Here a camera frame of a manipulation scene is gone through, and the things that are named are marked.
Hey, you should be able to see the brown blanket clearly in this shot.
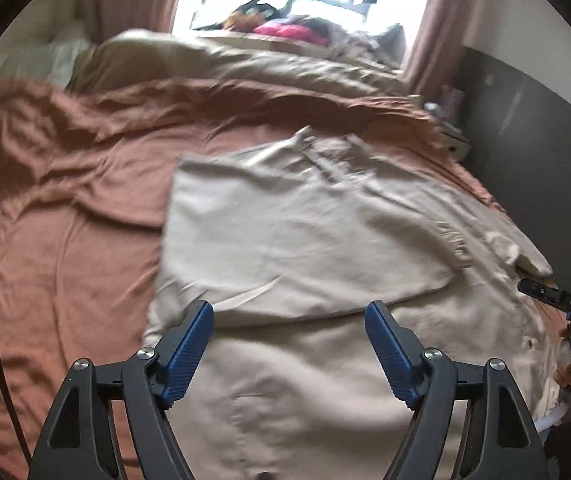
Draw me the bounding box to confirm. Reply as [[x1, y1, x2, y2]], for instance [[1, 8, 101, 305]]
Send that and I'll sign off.
[[0, 77, 516, 480]]

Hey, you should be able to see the beige duvet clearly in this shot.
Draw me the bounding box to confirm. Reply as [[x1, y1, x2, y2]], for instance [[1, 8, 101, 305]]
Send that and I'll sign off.
[[68, 30, 421, 98]]

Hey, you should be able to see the dark patterned cloth pile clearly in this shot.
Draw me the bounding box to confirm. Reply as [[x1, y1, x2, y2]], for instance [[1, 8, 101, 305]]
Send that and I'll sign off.
[[190, 2, 291, 32]]

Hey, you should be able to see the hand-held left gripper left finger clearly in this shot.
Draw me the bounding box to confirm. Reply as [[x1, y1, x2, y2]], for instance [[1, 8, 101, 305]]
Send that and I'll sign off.
[[28, 301, 215, 480]]

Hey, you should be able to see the pink cloth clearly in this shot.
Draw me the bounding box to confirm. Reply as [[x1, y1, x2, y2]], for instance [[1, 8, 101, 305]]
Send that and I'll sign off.
[[253, 17, 331, 46]]

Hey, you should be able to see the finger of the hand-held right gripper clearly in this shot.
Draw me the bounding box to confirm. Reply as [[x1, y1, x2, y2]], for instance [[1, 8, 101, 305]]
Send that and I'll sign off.
[[518, 276, 571, 312]]

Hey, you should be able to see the white bedside box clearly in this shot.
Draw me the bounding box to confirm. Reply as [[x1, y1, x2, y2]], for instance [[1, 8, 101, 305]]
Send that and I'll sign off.
[[423, 85, 471, 161]]

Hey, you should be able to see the white pillow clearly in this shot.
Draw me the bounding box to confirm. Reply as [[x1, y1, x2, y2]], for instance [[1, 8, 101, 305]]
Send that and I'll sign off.
[[0, 22, 96, 91]]

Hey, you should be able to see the beige shirt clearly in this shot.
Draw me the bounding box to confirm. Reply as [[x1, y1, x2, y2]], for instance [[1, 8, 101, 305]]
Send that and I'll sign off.
[[143, 125, 571, 480]]

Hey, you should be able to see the grey cloth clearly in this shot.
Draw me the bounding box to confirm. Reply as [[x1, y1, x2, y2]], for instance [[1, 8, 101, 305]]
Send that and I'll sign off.
[[330, 22, 407, 68]]

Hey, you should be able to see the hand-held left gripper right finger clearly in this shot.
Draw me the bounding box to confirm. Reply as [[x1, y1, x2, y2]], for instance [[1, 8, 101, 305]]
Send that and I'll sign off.
[[365, 300, 549, 480]]

